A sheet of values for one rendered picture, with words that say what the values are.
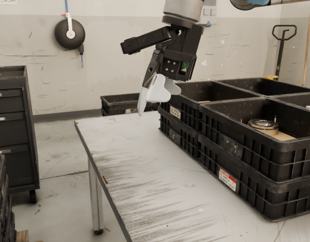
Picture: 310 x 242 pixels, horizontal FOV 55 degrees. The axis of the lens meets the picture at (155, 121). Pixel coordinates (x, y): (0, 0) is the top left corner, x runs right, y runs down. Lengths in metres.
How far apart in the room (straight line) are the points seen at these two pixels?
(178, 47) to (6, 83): 1.51
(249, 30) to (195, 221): 4.51
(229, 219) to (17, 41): 3.53
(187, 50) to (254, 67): 4.70
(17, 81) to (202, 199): 1.42
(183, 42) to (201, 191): 0.51
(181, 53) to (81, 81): 3.54
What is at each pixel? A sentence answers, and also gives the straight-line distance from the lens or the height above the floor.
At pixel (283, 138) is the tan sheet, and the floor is 0.83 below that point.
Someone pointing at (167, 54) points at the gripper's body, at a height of 1.14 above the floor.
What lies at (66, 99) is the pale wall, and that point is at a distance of 4.14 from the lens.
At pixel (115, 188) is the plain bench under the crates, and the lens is 0.97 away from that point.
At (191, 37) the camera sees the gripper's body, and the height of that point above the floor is 1.17.
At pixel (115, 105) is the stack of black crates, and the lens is 2.49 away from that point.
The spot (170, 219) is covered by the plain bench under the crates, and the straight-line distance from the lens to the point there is 0.84.
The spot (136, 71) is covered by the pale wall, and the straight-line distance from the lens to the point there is 4.28.
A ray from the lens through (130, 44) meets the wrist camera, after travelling 0.65.
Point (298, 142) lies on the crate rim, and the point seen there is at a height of 0.93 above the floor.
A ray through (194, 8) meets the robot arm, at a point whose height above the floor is 1.22.
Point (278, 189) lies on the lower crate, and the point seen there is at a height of 0.81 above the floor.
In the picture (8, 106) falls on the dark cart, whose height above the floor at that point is 0.72.
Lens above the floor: 1.19
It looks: 18 degrees down
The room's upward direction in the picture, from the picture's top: straight up
